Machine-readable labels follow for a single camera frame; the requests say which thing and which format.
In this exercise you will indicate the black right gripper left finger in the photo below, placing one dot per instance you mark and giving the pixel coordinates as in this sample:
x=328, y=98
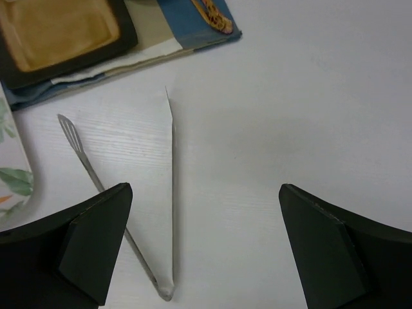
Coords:
x=65, y=260

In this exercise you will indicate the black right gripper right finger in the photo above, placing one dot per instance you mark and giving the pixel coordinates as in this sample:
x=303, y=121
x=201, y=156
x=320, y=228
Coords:
x=345, y=260

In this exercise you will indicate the metal serving tongs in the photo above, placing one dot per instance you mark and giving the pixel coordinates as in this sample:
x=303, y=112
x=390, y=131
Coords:
x=143, y=146

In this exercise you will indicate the floral leaf print tray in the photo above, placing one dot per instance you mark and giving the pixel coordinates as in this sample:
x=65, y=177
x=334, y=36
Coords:
x=20, y=201

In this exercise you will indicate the brown square plate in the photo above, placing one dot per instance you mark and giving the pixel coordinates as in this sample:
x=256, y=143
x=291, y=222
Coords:
x=41, y=40

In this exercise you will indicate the blue striped placemat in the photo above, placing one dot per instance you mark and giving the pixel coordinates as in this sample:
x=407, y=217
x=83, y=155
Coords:
x=165, y=30

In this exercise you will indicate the gold patterned spoon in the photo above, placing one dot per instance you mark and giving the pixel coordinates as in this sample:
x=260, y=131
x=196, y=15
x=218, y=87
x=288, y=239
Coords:
x=213, y=17

